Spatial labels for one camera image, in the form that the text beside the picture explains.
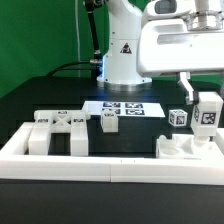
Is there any white tagged cube near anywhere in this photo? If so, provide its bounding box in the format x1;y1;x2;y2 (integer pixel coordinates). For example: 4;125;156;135
168;109;188;127

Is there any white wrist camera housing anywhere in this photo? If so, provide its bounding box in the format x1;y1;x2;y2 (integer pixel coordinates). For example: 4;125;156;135
142;0;192;24

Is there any white U-shaped obstacle frame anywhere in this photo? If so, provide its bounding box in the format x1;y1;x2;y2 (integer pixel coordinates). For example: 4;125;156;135
0;122;224;185

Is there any white chair seat part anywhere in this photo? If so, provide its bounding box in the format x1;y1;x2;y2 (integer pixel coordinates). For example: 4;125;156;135
156;134;218;160

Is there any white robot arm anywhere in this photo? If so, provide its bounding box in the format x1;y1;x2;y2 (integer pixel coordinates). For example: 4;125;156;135
97;0;224;104

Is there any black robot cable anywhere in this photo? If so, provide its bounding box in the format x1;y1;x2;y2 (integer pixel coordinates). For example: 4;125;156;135
46;0;105;78

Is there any white marker sheet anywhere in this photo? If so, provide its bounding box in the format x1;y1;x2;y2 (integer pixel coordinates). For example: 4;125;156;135
82;101;165;118

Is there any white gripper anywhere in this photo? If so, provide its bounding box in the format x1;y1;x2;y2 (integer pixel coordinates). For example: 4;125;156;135
136;19;224;105

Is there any white chair back part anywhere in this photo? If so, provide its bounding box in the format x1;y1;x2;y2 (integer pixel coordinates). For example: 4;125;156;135
28;110;91;156

